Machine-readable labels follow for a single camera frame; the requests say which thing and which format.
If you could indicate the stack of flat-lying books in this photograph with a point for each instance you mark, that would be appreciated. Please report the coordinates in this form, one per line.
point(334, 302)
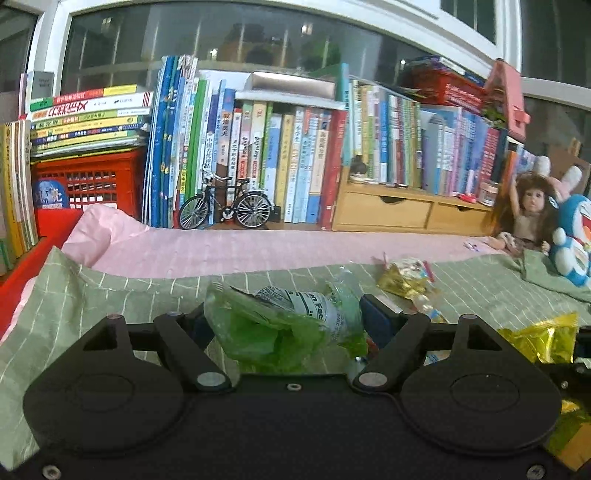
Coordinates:
point(87, 120)

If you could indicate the brown cardboard box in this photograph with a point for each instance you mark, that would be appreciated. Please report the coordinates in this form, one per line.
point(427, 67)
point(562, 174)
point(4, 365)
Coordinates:
point(561, 157)

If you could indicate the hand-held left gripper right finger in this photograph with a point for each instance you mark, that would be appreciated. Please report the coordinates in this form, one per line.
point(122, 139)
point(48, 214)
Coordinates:
point(376, 318)

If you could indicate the pink bunny plush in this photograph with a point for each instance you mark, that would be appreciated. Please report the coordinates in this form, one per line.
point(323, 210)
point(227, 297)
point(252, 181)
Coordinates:
point(570, 177)

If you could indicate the yellow-green snack wrapper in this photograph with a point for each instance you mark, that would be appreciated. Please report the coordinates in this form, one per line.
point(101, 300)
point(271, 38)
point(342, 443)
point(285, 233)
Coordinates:
point(545, 337)

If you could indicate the row of thin picture books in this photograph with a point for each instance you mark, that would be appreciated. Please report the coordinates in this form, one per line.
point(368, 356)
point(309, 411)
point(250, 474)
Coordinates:
point(517, 161)

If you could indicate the pink blanket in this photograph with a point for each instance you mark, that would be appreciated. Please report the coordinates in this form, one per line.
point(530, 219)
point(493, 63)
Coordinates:
point(231, 249)

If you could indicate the small grey box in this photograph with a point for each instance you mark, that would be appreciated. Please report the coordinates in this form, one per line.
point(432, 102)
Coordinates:
point(40, 85)

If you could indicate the red plastic basket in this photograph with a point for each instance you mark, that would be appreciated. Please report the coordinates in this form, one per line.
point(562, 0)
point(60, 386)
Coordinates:
point(452, 92)

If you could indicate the small clear plastic box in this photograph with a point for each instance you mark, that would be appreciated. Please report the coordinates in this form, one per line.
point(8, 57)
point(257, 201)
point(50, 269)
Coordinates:
point(488, 194)

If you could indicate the long-haired doll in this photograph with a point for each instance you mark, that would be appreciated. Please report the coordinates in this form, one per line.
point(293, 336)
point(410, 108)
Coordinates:
point(531, 203)

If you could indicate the green plastic bag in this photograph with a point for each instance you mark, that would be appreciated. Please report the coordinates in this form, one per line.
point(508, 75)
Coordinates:
point(268, 332)

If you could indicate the blue round card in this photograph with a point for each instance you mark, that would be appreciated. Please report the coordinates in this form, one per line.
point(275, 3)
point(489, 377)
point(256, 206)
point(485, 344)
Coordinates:
point(51, 196)

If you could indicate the pink-edged zip bag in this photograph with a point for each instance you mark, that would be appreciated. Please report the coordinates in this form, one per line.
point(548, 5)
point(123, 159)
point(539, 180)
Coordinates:
point(418, 272)

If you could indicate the pink toy house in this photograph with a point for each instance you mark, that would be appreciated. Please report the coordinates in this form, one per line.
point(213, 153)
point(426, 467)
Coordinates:
point(508, 92)

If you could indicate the red pink hair clips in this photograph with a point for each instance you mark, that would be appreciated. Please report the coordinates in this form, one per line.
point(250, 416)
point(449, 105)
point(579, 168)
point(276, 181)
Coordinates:
point(467, 198)

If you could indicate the blue cat plush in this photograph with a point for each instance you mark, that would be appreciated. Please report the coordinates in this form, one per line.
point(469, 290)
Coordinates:
point(575, 240)

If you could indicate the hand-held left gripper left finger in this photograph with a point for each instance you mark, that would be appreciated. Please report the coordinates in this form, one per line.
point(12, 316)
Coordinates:
point(182, 339)

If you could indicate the flat pale box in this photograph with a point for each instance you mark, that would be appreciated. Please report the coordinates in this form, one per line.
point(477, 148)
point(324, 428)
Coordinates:
point(286, 85)

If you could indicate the row of upright books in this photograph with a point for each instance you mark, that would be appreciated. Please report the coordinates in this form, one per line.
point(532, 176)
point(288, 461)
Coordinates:
point(286, 166)

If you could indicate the row of large leaning books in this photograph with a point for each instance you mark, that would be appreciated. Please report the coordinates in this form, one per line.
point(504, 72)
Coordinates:
point(16, 194)

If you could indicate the wooden drawer organizer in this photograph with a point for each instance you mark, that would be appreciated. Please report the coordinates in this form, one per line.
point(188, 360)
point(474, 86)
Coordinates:
point(383, 212)

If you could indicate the window with white frame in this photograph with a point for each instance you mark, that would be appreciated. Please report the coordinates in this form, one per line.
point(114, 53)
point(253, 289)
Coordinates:
point(184, 32)

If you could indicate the row of tall thin books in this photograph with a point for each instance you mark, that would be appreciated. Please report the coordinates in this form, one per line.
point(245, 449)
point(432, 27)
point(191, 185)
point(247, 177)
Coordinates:
point(161, 147)

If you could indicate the flat books in red basket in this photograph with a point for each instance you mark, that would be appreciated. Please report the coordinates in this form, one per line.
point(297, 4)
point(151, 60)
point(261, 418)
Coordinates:
point(429, 64)

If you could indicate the crushed clear plastic bottle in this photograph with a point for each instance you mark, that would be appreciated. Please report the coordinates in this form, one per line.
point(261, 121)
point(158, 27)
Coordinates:
point(304, 302)

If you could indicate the gold foil wrapper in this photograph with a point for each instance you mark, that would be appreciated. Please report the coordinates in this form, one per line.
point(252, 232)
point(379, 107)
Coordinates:
point(397, 284)

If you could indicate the red plastic crate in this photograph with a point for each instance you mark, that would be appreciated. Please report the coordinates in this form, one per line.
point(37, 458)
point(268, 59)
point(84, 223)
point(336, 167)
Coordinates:
point(92, 184)

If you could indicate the green checked cloth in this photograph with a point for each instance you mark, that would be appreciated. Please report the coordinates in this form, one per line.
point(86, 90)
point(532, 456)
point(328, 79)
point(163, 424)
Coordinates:
point(115, 295)

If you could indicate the miniature bicycle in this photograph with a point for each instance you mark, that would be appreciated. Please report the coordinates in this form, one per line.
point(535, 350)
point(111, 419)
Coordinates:
point(251, 210)

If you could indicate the black-haired figurine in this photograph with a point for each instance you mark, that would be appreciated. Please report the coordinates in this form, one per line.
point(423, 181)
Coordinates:
point(358, 167)

